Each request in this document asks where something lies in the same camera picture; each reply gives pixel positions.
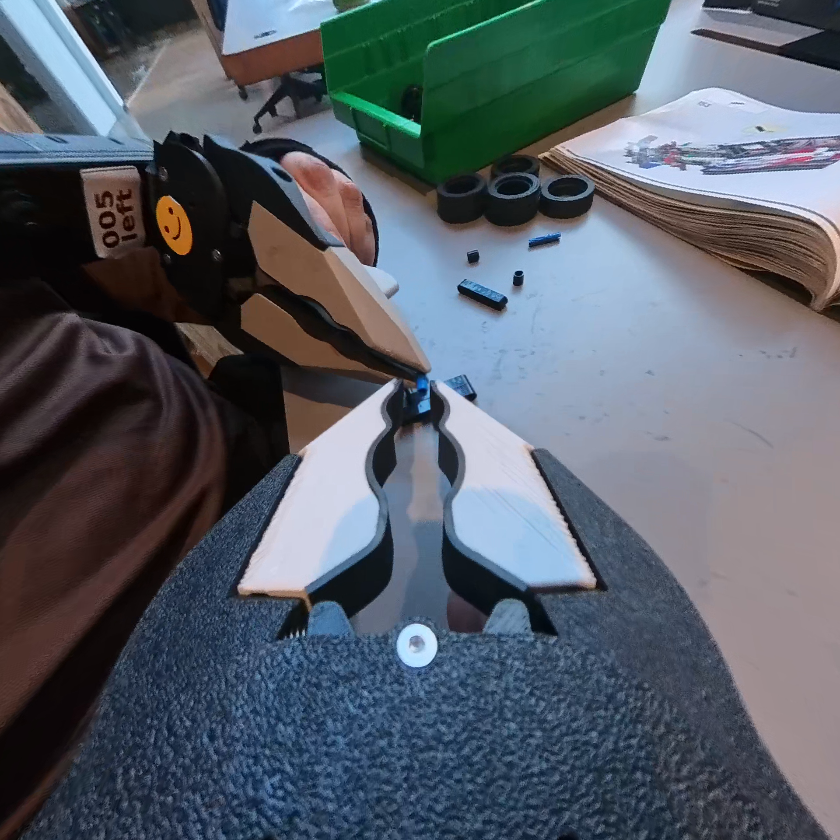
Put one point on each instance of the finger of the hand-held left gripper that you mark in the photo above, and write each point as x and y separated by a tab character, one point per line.
282	334
328	289

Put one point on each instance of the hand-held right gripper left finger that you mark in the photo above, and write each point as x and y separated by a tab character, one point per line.
315	525

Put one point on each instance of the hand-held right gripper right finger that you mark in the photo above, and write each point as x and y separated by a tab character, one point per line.
512	525

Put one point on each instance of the black beam assembly blue pins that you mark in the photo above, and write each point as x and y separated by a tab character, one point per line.
415	410

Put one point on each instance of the person's left forearm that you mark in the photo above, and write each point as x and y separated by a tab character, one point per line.
131	289

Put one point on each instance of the light grey desk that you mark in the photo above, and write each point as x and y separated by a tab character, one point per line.
623	426

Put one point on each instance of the black brick beam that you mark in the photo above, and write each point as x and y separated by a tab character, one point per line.
482	294

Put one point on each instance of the white wood-edged table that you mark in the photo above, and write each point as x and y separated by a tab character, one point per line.
275	33

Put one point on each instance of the plywood board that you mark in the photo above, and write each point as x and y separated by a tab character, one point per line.
16	111

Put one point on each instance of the person's brown shirt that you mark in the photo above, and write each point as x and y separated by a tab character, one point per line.
98	492

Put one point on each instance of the green plastic bin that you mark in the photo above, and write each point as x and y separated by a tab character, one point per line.
499	79

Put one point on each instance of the open instruction booklet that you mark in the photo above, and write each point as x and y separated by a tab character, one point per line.
722	184

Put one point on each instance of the black cardboard box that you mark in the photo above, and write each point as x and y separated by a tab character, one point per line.
800	46

